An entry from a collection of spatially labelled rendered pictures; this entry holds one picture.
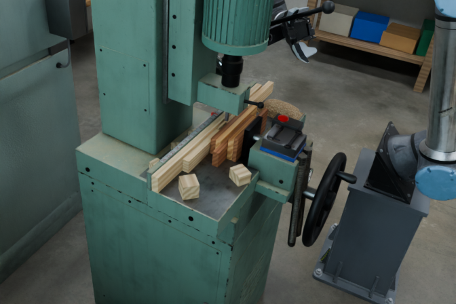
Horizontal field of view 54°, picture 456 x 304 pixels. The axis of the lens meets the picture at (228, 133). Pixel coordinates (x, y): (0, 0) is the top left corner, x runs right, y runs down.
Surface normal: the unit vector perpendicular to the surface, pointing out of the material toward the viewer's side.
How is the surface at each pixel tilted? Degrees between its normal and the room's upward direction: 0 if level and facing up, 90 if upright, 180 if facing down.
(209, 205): 0
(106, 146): 0
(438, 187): 97
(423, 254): 0
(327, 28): 90
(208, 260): 90
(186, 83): 90
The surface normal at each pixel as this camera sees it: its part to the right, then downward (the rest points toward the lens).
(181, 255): -0.48, 0.46
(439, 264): 0.09, -0.82
